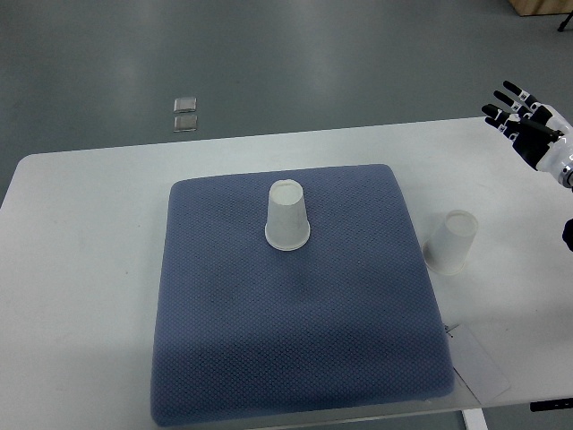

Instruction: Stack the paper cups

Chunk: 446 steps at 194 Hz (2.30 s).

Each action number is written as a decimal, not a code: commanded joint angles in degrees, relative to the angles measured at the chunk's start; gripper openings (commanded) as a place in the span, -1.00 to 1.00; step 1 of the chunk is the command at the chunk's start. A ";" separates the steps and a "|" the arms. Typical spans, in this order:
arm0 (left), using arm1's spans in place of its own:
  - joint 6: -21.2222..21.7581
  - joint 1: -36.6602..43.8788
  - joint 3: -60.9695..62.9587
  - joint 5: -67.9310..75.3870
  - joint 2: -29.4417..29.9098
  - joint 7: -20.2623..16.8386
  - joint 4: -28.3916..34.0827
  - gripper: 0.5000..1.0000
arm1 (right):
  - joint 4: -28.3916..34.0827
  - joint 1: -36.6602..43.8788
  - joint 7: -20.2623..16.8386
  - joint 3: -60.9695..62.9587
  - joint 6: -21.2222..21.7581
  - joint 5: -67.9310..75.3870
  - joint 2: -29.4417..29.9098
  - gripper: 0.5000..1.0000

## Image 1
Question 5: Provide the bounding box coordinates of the metal floor plate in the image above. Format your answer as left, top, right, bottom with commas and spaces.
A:
174, 115, 198, 133
174, 96, 197, 114

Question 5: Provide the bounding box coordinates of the upper metal floor plate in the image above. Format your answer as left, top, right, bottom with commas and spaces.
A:
174, 96, 197, 114

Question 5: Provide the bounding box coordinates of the black tripod leg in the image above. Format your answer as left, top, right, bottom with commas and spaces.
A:
557, 13, 573, 32

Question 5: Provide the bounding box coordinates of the black table control panel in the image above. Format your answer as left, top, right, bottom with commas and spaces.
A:
529, 398, 573, 412

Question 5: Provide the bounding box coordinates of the wooden box corner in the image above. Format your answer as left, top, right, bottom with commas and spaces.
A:
509, 0, 573, 17

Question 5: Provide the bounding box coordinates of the white paper cup on cushion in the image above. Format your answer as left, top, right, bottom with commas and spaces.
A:
264, 179, 311, 252

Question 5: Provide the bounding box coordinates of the blue textured cushion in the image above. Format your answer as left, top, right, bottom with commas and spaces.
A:
150, 164, 455, 426

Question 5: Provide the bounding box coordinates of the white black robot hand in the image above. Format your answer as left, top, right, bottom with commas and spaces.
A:
482, 81, 572, 182

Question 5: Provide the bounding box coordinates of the lower metal floor plate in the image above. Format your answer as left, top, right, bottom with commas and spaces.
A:
174, 115, 198, 133

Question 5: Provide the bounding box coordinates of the white table leg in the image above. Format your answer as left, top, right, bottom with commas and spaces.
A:
462, 408, 489, 430

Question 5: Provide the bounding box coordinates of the white paper cup on table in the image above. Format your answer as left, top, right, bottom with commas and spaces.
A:
422, 210, 479, 275

